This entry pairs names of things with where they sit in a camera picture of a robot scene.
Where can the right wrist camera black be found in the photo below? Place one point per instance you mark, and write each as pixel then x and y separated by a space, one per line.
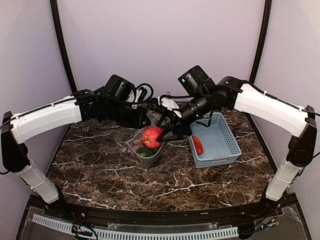
pixel 196 82

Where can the red toy chili pepper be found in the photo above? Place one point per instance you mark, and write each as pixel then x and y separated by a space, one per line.
pixel 198 145

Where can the black frame post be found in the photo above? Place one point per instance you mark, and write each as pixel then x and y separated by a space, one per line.
pixel 61 44
pixel 261 40

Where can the black right frame post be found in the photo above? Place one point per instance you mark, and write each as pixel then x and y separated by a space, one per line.
pixel 261 40

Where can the clear dotted zip top bag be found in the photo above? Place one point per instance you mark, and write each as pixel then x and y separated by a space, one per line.
pixel 133 149

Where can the green toy lime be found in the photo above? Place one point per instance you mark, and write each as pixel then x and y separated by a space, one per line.
pixel 144 152

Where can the light blue plastic basket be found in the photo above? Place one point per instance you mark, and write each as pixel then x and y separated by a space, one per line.
pixel 219 144

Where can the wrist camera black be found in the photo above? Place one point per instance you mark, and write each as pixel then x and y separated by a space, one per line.
pixel 196 82
pixel 118 87

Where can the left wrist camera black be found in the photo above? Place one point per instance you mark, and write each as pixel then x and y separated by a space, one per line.
pixel 118 87

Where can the white slotted cable duct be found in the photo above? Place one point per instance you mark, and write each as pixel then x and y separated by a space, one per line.
pixel 116 231

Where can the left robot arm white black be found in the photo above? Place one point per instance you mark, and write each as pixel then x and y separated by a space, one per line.
pixel 17 129

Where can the black left frame post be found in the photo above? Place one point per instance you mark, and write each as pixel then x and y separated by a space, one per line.
pixel 61 44

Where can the green toy cucumber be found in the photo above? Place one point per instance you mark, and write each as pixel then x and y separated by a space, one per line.
pixel 155 150

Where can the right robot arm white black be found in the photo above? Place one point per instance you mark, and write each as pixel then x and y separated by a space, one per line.
pixel 243 96

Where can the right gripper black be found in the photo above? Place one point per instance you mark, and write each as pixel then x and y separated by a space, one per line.
pixel 179 126

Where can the red round toy fruit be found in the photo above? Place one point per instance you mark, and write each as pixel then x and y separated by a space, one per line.
pixel 150 136

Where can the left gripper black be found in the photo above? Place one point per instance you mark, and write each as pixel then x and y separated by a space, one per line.
pixel 138 122

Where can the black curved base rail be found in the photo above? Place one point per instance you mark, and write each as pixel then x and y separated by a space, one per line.
pixel 284 222

